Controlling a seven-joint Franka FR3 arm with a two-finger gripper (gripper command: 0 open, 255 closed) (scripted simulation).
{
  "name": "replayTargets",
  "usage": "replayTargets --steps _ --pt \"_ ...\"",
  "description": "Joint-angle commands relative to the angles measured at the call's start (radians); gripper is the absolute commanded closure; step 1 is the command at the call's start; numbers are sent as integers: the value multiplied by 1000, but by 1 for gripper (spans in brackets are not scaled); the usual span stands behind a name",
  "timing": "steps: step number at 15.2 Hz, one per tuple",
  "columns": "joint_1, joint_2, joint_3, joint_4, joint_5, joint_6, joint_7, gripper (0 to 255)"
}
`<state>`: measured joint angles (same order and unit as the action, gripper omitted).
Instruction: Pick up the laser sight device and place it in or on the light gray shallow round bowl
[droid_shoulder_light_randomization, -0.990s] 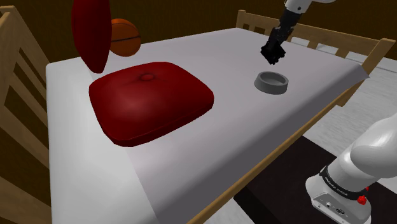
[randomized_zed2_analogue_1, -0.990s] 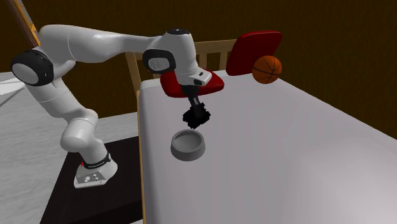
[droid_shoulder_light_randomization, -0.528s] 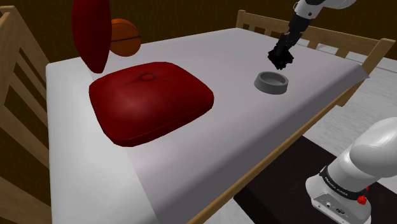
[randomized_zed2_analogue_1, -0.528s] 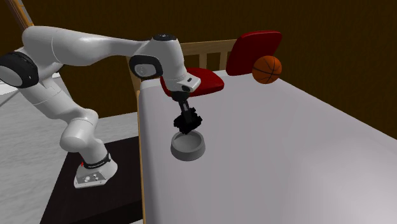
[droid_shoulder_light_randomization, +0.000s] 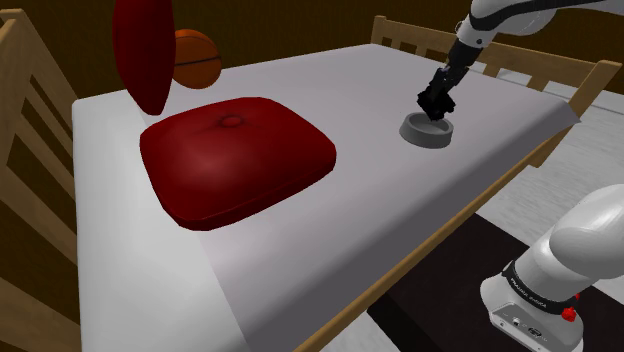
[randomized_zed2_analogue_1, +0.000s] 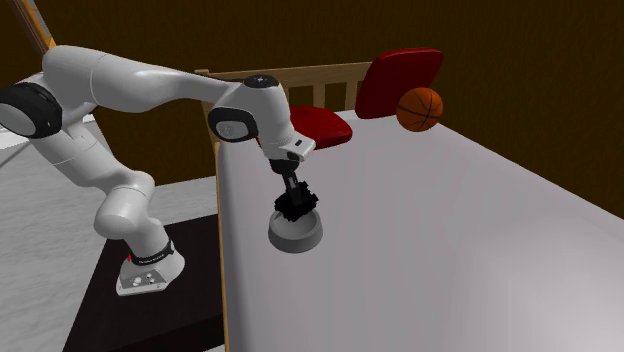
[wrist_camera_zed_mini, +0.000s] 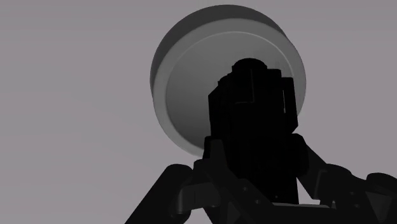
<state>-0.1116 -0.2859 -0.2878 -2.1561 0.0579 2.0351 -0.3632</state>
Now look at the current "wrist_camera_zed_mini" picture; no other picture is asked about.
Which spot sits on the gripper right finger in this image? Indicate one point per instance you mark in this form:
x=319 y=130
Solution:
x=273 y=124

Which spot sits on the grey round bowl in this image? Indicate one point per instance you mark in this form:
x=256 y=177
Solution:
x=192 y=80

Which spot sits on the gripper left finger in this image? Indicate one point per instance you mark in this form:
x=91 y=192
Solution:
x=228 y=124

